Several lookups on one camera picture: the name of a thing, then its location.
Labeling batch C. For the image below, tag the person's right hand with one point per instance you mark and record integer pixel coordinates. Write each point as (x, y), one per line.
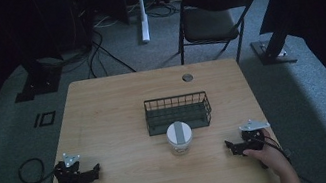
(268, 157)

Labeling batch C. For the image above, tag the white lidded jar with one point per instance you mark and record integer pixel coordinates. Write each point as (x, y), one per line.
(179, 137)

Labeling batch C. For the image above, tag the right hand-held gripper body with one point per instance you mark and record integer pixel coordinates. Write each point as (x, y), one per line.
(253, 139)

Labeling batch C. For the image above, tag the black folding chair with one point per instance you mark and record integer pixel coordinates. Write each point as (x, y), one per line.
(209, 19)

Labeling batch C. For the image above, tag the grey round table grommet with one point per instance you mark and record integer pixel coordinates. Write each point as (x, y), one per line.
(187, 77)

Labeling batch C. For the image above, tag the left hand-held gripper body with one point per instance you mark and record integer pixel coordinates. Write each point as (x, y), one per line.
(68, 177)

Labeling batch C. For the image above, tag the black stand base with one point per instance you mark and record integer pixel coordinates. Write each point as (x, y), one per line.
(39, 83)
(274, 51)

